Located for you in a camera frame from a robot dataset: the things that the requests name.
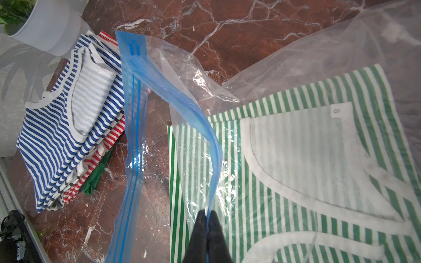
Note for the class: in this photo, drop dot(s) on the potted plant white pot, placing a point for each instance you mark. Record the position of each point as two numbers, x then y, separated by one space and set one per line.
53 27

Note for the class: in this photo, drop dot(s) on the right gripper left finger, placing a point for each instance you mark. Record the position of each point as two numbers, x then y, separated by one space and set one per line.
197 247

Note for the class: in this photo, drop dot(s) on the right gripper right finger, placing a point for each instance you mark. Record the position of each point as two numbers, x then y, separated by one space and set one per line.
217 247

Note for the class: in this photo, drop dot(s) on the black white striped top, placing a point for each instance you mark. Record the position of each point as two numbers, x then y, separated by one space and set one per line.
70 190

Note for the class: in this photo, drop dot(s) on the green tank top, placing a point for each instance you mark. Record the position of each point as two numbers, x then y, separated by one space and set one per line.
92 181

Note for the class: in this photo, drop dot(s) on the clear vacuum bag blue zip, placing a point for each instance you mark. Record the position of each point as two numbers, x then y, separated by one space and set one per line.
388 35

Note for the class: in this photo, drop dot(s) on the red white striped top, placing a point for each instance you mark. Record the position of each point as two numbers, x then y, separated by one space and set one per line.
109 124

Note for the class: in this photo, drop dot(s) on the green white striped garment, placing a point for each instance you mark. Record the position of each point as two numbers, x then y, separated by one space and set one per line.
321 173

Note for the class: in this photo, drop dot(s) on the blue white striped top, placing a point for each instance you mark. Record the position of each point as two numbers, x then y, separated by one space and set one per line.
62 128

